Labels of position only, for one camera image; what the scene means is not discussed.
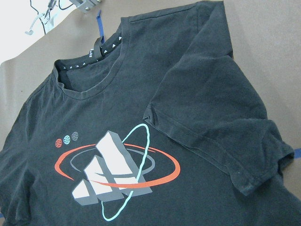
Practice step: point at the black graphic t-shirt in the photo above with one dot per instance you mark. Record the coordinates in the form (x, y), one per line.
(161, 128)

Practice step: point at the aluminium frame post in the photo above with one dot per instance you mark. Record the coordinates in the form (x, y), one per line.
(85, 5)

